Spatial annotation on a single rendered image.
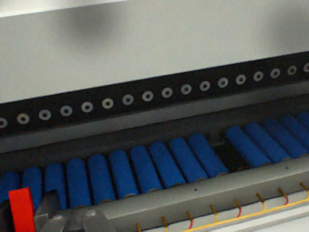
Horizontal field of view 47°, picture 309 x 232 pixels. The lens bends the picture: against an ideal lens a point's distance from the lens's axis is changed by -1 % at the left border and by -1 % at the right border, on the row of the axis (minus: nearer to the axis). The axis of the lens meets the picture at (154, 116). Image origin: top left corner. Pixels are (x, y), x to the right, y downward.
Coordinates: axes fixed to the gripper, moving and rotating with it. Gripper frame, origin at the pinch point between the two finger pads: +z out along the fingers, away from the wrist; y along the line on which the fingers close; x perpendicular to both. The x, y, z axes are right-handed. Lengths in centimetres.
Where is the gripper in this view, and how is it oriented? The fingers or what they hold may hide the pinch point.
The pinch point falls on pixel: (27, 228)
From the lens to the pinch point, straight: 25.1
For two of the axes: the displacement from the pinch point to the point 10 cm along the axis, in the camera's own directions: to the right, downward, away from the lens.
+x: -1.8, -9.8, -0.3
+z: -1.8, 0.0, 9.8
